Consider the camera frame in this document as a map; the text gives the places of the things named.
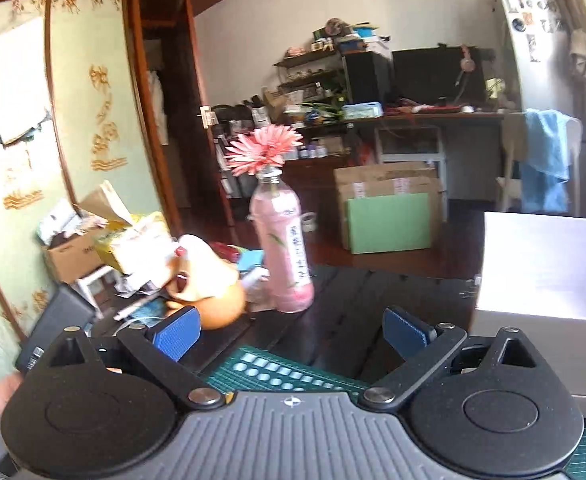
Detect black storage rack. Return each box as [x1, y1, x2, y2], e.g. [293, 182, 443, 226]
[212, 105, 259, 198]

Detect white chair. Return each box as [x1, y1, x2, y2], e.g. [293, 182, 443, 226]
[495, 110, 584, 216]

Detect cream and orange plush toy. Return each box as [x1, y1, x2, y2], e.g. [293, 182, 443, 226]
[164, 234, 248, 331]

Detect wooden desk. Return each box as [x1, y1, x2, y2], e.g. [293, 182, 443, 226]
[343, 109, 524, 127]

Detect black flat box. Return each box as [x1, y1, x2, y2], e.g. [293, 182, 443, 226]
[16, 285, 96, 373]

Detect white cardboard box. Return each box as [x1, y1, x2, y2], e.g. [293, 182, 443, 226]
[472, 211, 586, 398]

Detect cardboard box with clutter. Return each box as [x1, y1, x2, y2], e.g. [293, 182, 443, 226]
[96, 211, 174, 286]

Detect white paper sheet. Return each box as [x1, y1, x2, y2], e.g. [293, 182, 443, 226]
[0, 17, 54, 147]

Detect green cutting mat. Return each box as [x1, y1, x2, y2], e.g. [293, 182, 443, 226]
[205, 345, 586, 480]

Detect small brown cardboard box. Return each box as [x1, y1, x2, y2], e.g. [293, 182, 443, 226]
[43, 230, 106, 285]

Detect pink headphones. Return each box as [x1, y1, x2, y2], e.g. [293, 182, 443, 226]
[455, 45, 476, 87]

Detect black monitor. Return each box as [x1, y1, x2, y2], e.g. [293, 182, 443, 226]
[392, 46, 488, 106]

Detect blue tissue box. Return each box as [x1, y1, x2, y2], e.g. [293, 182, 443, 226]
[342, 101, 385, 120]

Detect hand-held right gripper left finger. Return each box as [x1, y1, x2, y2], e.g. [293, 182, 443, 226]
[48, 306, 226, 410]

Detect wooden wardrobe with green doors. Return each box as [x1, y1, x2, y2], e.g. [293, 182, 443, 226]
[0, 0, 236, 346]

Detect large brown cardboard box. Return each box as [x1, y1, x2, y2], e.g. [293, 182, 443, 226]
[334, 161, 446, 251]

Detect light green board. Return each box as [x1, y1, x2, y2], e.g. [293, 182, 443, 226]
[347, 192, 433, 255]

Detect white fridge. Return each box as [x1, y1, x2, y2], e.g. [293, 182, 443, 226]
[495, 0, 581, 116]

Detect pink plastic bottle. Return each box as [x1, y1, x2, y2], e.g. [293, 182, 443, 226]
[249, 167, 315, 314]

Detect blue towel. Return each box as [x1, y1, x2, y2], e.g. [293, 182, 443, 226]
[520, 109, 571, 213]

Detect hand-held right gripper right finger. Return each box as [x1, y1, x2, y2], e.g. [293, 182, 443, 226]
[363, 306, 541, 411]

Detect cluttered wall shelf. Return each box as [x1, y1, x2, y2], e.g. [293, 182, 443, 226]
[273, 20, 394, 126]

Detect black computer tower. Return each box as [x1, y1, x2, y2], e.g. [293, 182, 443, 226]
[343, 52, 393, 108]

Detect white metal frame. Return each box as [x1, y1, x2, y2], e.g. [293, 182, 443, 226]
[375, 124, 446, 166]

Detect pink artificial flower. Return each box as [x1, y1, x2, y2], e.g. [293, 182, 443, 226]
[224, 126, 304, 177]

